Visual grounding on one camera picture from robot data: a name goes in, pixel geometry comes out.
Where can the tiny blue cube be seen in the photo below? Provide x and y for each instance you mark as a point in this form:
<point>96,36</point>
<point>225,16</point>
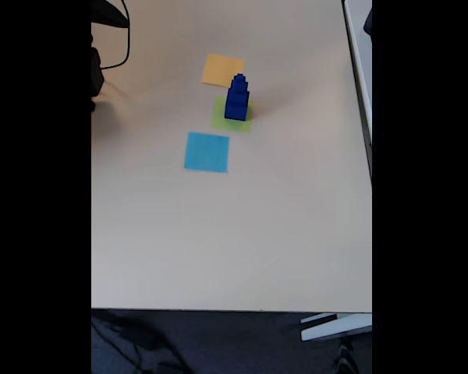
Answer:
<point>240,76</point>

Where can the light blue paper square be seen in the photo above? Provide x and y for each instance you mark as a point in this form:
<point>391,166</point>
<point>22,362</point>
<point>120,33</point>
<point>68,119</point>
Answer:
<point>206,152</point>

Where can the medium blue cube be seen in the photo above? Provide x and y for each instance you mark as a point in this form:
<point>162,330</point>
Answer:
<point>240,98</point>

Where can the white table foot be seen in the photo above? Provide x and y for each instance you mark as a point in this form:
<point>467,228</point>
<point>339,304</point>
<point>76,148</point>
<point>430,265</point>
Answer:
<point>335,328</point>

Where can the green paper square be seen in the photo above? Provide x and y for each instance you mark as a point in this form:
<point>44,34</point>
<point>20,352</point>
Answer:
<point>217,121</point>

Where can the orange paper square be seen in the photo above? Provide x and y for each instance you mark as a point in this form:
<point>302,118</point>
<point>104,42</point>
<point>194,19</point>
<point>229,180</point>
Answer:
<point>216,72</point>

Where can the dark blue object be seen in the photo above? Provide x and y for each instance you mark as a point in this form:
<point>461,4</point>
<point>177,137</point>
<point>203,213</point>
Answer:
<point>369,23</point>

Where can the small blue cube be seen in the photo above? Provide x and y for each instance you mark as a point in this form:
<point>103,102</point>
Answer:
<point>240,85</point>

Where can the large blue cube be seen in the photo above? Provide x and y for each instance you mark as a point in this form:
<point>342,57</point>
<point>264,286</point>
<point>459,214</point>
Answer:
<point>236,113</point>

